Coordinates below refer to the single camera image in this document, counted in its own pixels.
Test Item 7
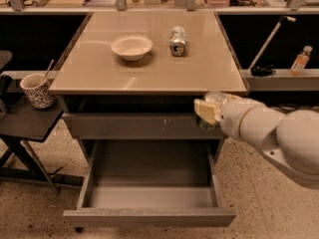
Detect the stir stick in cup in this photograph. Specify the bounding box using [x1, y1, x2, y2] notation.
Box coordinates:
[43, 59, 55, 83]

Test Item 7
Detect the patterned paper cup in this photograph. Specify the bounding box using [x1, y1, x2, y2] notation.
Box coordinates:
[20, 74, 56, 109]

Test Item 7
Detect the white bowl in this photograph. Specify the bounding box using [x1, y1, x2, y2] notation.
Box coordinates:
[111, 35, 153, 62]

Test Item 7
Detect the white pole with black tip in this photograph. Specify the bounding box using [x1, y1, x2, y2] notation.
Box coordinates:
[248, 15, 296, 70]

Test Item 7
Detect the black object on ledge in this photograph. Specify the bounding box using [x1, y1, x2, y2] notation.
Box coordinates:
[251, 66, 276, 77]

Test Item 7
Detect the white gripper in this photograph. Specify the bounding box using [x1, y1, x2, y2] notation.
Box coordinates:
[193, 94, 264, 140]

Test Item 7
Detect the green soda can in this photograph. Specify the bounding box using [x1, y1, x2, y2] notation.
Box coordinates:
[196, 92, 228, 129]

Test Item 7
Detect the black side table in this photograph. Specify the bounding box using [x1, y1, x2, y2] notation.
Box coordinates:
[0, 96, 84, 190]

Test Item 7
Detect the silver can lying on counter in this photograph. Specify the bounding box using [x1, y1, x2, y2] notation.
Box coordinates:
[169, 26, 187, 57]

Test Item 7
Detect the open grey drawer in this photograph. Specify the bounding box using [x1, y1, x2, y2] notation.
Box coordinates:
[64, 140, 235, 230]

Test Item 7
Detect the grey drawer cabinet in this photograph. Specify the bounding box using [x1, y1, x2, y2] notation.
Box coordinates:
[50, 10, 247, 157]

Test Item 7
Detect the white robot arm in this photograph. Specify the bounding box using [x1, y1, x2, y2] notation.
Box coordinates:
[193, 92, 319, 189]

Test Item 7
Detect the orange drink bottle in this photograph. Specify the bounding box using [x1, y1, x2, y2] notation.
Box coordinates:
[290, 46, 313, 76]

